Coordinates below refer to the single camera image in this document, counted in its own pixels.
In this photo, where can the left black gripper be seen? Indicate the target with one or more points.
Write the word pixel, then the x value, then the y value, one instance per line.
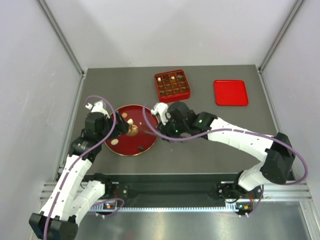
pixel 121 128

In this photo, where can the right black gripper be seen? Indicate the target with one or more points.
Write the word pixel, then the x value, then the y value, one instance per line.
pixel 165 129

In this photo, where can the metal tongs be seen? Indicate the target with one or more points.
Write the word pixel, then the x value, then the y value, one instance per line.
pixel 150 131

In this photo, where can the round dark red plate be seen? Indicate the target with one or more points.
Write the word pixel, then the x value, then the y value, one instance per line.
pixel 128 143

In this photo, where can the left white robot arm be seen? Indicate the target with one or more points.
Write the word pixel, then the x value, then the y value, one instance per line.
pixel 61 215

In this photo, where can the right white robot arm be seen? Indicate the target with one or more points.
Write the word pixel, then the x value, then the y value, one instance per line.
pixel 273 152

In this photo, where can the round beige chocolate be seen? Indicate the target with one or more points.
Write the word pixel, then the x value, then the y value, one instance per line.
pixel 130 121

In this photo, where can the oval white chocolate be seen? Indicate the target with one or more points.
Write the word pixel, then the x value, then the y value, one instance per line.
pixel 114 142

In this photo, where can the dark chocolate piece at rim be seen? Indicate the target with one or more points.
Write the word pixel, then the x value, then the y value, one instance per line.
pixel 141 148

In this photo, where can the red chocolate box with tray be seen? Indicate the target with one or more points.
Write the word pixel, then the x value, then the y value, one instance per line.
pixel 171 90

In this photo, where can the red box lid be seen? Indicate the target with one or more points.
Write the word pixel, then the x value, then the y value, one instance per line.
pixel 230 93

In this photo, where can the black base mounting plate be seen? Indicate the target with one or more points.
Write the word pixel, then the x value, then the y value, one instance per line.
pixel 175 190

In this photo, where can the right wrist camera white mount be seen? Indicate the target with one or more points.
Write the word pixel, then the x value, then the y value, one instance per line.
pixel 161 109

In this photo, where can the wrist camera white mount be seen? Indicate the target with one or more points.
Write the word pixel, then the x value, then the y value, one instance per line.
pixel 161 109
pixel 97 107

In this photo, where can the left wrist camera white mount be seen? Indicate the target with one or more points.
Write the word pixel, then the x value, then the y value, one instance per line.
pixel 97 107

